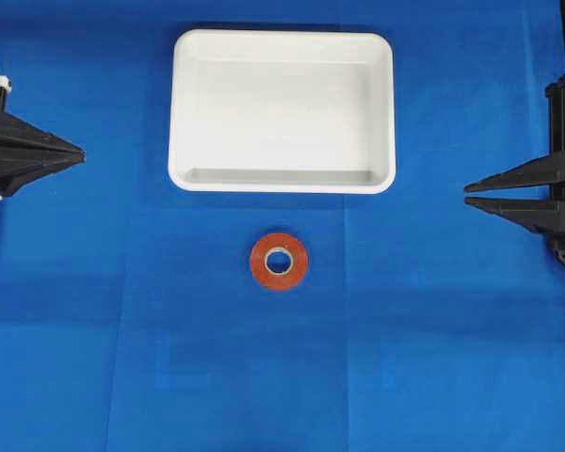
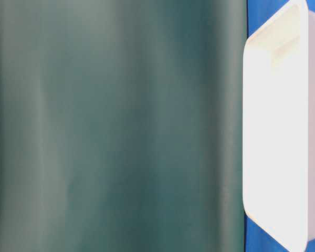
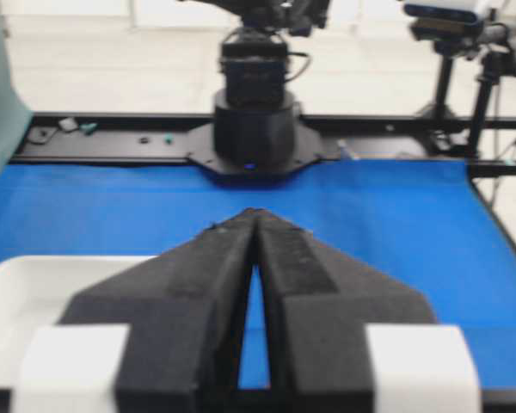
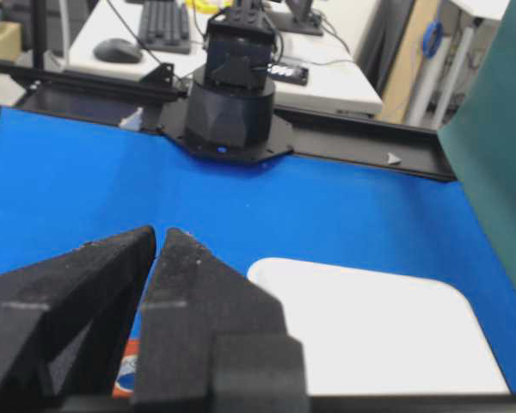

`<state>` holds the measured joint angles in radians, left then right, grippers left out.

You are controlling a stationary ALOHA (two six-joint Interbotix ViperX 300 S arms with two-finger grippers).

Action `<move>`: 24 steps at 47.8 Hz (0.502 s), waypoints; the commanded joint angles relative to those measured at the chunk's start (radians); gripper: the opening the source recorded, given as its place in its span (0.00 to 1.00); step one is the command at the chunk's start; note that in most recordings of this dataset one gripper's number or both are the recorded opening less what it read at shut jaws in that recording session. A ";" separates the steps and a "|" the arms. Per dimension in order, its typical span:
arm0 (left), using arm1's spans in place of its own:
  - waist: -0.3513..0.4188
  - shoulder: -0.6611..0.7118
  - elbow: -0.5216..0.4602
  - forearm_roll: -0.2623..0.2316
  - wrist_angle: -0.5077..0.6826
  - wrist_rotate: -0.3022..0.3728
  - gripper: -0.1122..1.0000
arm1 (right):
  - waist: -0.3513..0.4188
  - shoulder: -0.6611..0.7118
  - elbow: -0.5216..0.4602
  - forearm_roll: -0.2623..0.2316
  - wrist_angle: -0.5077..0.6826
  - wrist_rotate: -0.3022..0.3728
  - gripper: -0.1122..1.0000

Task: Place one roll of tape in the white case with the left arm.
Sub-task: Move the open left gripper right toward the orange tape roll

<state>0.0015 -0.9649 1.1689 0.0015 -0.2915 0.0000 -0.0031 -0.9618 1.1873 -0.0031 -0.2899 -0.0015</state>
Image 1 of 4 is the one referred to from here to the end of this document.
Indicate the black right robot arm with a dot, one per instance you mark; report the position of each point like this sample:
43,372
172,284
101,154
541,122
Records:
545,217

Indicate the orange tape roll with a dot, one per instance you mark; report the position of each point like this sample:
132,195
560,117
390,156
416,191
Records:
284,243

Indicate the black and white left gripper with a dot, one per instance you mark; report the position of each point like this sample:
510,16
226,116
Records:
40,153

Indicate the white rectangular plastic tray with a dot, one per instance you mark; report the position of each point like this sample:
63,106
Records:
282,112

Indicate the blue table cloth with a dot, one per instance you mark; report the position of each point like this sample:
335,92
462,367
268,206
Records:
130,319

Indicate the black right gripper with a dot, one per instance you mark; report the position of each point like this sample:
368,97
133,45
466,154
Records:
536,216

